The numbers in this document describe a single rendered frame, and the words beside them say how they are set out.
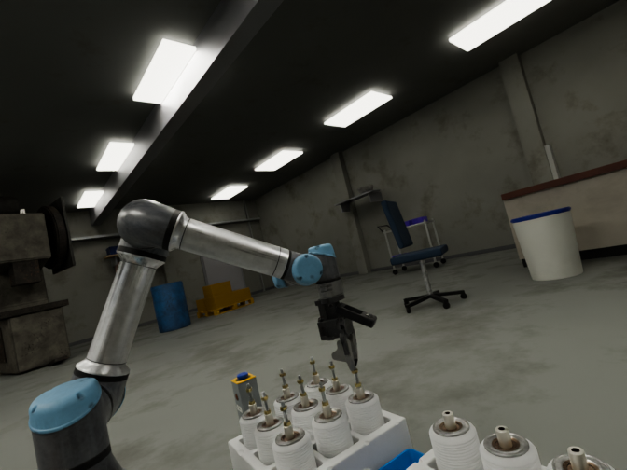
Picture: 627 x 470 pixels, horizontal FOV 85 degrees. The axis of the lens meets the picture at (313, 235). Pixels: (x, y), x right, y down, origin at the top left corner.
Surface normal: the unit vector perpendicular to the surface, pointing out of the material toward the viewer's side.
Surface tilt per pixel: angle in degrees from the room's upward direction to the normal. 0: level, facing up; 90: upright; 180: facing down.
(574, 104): 90
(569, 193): 90
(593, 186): 90
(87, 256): 90
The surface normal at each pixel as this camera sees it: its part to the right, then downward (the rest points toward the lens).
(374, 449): 0.52, -0.18
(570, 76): -0.73, 0.13
